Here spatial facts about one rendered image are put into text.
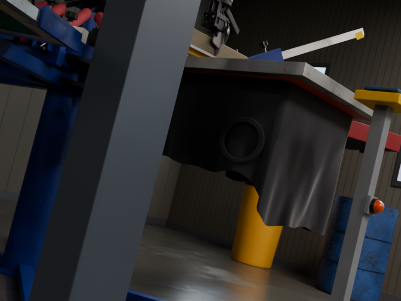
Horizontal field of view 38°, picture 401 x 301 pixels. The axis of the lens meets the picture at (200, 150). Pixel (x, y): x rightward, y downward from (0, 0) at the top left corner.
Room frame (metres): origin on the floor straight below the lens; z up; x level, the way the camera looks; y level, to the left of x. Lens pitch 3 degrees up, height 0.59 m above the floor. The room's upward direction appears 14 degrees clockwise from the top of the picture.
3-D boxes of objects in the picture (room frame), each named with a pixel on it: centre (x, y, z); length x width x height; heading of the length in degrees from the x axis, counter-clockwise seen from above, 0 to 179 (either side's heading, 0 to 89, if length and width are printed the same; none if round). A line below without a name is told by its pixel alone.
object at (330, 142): (1.88, -0.34, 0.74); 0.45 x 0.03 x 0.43; 139
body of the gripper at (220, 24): (2.19, 0.06, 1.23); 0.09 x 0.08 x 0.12; 139
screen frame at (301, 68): (2.07, -0.12, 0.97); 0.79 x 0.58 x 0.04; 49
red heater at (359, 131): (3.22, -0.67, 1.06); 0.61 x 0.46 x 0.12; 109
